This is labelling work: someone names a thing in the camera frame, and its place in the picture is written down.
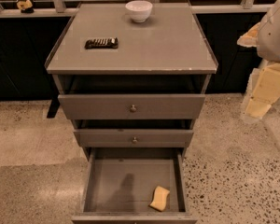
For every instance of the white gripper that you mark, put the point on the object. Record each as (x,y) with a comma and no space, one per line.
(274,37)

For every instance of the yellow sponge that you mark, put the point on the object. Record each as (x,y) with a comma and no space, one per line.
(159,199)

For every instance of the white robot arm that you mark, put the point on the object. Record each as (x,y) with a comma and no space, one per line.
(265,37)

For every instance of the grey drawer cabinet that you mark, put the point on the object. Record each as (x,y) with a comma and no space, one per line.
(166,54)

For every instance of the round top drawer knob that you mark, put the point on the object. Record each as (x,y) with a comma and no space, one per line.
(133,108)

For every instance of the grey open bottom drawer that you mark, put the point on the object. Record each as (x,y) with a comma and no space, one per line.
(121,182)

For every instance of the grey top drawer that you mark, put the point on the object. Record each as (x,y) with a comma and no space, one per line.
(117,106)

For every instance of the grey middle drawer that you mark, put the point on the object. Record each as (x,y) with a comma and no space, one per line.
(123,137)

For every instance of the white ceramic bowl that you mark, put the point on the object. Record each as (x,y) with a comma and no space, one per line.
(139,10)

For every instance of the black chocolate bar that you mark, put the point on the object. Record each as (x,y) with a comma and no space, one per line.
(102,43)

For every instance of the small yellow figurine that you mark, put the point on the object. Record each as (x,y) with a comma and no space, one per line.
(25,6)

